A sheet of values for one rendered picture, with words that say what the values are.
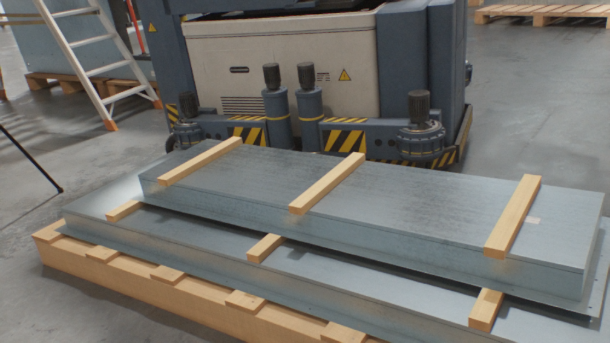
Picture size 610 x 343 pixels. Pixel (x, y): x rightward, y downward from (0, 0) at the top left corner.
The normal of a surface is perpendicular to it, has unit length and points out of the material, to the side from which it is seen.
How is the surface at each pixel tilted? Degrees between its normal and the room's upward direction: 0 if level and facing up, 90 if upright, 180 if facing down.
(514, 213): 0
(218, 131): 90
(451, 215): 0
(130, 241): 90
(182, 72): 90
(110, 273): 90
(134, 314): 0
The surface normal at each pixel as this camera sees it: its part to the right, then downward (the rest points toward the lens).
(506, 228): -0.11, -0.90
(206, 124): -0.37, 0.43
